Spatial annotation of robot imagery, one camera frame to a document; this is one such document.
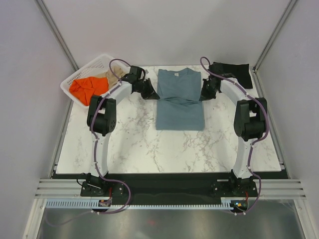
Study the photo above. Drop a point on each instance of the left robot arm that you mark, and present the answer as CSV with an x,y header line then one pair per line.
x,y
102,114

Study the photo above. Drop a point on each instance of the right aluminium frame post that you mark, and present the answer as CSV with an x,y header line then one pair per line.
x,y
275,33

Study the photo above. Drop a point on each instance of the folded black t shirt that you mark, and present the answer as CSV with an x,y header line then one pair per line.
x,y
240,72

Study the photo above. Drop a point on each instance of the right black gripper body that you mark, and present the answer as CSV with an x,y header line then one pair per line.
x,y
208,92

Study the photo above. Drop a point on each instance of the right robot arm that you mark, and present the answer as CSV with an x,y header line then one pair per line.
x,y
251,123

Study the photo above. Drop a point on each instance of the aluminium frame post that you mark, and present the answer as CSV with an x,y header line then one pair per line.
x,y
56,32
275,33

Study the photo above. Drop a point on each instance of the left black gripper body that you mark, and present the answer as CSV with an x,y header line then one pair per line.
x,y
141,87

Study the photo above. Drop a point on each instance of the white plastic laundry basket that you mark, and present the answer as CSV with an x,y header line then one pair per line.
x,y
101,64

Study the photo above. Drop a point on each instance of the left aluminium frame post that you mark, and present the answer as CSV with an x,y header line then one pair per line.
x,y
56,32

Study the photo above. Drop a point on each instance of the blue t shirt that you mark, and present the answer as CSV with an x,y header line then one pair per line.
x,y
179,106

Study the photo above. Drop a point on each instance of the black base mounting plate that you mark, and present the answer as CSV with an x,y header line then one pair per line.
x,y
168,188

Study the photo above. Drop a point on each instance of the white slotted cable duct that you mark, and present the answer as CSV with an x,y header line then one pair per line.
x,y
107,204

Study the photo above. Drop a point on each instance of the orange t shirt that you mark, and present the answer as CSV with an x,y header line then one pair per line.
x,y
83,89

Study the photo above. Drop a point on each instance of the beige t shirt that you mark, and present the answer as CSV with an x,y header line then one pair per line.
x,y
112,79

